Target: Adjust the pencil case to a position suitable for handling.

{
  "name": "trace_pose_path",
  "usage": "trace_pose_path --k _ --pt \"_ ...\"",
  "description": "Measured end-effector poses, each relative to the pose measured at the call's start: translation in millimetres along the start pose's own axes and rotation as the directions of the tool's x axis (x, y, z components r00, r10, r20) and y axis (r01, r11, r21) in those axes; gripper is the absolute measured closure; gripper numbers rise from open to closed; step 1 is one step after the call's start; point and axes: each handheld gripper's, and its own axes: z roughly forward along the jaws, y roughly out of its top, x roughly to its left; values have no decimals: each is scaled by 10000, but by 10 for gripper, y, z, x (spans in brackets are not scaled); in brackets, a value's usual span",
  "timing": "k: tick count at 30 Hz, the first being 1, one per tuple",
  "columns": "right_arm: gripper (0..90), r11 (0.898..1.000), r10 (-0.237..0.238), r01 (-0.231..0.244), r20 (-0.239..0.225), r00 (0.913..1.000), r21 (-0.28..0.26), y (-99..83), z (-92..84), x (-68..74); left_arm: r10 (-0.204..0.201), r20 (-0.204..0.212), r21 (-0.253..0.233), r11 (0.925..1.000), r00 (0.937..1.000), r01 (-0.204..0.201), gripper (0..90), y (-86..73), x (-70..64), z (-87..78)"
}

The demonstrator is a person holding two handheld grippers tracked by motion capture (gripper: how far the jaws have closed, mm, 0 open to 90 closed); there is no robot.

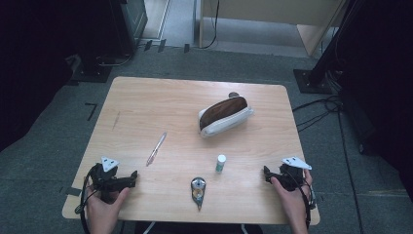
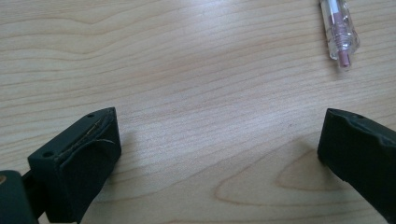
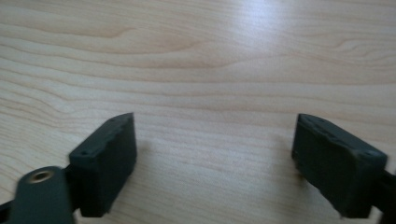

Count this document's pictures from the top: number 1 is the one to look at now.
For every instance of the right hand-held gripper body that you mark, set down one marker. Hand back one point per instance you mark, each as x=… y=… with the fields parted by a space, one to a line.
x=290 y=177

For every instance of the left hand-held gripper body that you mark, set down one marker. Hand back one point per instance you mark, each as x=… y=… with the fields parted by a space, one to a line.
x=108 y=183

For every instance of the clear pink pen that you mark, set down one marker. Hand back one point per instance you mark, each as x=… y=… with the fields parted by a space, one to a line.
x=156 y=148

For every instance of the white glue stick green label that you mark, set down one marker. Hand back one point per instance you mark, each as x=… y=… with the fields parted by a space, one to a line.
x=220 y=163

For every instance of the white pencil case brown lining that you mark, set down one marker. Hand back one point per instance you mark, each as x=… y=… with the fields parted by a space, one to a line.
x=224 y=115

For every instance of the person's right hand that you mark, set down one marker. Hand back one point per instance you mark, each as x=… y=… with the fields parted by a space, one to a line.
x=293 y=203

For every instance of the person's left hand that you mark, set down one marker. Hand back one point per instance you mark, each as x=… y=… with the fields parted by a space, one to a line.
x=104 y=213

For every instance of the grey tape piece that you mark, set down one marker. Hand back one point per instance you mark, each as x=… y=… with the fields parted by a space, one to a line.
x=74 y=191

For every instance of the dark round table grommet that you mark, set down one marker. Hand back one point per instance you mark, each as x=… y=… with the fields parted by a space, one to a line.
x=233 y=94

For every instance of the black slanted stand with base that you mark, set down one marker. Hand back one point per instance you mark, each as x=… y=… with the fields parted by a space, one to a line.
x=311 y=81

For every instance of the black flat stand base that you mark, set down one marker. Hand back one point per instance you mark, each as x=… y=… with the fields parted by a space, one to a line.
x=92 y=73

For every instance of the black cabinet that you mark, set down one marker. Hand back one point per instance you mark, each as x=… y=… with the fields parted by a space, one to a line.
x=123 y=26

